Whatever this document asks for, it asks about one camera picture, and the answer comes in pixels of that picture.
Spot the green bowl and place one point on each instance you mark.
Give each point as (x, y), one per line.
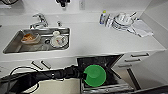
(95, 76)

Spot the stack of white dishes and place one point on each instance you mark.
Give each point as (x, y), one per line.
(123, 21)

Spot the white narrow drawer unit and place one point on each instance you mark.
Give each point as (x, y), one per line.
(143, 63)

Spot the chrome faucet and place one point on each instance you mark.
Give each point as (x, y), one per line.
(39, 20)

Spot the small sink soap pump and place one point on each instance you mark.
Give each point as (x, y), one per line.
(59, 23)

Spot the black soap dispenser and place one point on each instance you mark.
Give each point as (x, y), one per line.
(62, 2)

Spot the stainless steel sink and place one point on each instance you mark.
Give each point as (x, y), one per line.
(11, 46)

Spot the white wall outlet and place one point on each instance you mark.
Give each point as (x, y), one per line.
(82, 4)

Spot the brown bowl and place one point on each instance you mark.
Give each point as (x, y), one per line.
(30, 38)

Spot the small clear bottle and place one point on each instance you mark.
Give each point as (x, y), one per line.
(109, 21)

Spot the stainless steel dishwasher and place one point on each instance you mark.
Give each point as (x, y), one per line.
(113, 63)

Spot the white cup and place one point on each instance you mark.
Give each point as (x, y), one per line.
(60, 39)

